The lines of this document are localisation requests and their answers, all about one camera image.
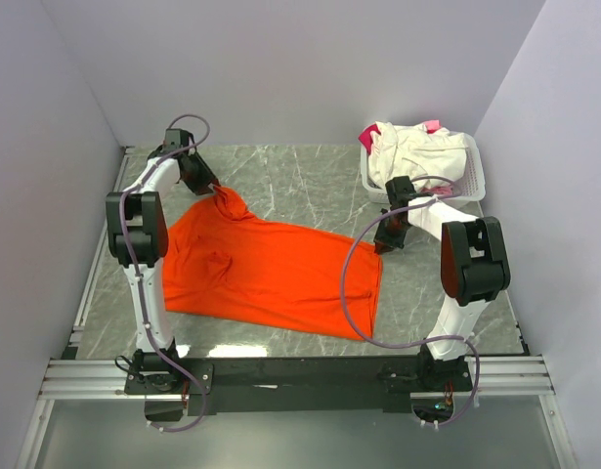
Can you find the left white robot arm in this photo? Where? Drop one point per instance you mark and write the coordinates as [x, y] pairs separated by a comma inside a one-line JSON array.
[[138, 237]]

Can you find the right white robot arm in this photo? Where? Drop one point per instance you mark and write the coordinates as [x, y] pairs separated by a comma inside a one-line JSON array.
[[473, 262]]

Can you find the white plastic laundry basket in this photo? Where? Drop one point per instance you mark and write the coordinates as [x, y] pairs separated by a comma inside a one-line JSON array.
[[472, 184]]

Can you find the orange t shirt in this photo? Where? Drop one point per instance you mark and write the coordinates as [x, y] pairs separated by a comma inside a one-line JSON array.
[[225, 262]]

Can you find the pink garment in basket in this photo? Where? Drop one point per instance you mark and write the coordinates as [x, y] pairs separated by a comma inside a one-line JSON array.
[[368, 134]]

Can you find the cream white t shirt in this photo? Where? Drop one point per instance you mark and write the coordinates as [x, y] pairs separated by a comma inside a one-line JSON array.
[[412, 151]]

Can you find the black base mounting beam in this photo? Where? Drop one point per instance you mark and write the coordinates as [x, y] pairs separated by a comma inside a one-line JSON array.
[[216, 385]]

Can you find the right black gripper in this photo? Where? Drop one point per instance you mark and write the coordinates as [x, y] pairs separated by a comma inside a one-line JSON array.
[[384, 243]]

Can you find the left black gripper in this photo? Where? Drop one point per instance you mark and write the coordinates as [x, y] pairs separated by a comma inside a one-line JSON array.
[[200, 187]]

